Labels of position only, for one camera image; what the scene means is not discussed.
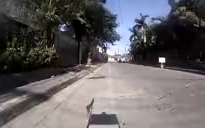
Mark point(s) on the pole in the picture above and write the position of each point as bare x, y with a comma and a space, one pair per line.
80, 51

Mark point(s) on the row of leafy trees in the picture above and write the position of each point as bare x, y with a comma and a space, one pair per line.
90, 23

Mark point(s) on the robot's own part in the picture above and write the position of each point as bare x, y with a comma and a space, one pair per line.
89, 106
103, 121

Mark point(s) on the grey concrete road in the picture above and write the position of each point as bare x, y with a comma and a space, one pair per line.
140, 90

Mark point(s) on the small white sign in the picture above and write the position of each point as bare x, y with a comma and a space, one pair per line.
162, 60

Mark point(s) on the green bushes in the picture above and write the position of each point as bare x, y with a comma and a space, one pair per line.
26, 55

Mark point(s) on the grey concrete pavement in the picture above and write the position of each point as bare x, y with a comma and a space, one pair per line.
23, 91

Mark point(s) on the row of trees and palms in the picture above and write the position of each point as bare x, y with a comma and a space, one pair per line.
183, 36

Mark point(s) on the dark wall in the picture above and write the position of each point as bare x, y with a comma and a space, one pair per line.
67, 50

